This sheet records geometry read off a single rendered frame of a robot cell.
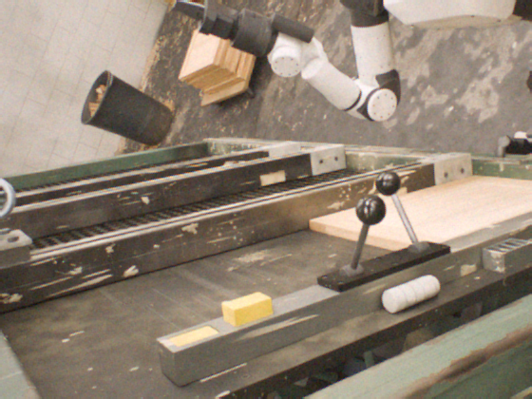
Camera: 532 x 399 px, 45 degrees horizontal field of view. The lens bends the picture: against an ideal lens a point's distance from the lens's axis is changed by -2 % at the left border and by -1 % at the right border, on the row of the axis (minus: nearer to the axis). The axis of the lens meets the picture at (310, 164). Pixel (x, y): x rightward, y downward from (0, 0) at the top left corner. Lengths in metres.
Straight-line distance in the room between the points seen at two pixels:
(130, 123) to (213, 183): 3.97
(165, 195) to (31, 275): 0.65
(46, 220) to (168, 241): 0.51
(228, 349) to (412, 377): 0.24
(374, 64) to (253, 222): 0.51
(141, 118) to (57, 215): 4.11
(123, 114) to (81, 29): 1.54
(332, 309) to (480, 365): 0.25
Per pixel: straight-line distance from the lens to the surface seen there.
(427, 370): 0.59
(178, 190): 1.69
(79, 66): 6.79
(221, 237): 1.19
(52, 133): 6.56
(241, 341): 0.75
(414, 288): 0.85
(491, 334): 0.65
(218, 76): 4.64
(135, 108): 5.65
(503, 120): 2.86
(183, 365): 0.72
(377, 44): 1.50
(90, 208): 1.62
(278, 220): 1.25
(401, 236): 1.11
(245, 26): 1.38
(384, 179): 0.92
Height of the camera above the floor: 2.04
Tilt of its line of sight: 33 degrees down
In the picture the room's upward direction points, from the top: 64 degrees counter-clockwise
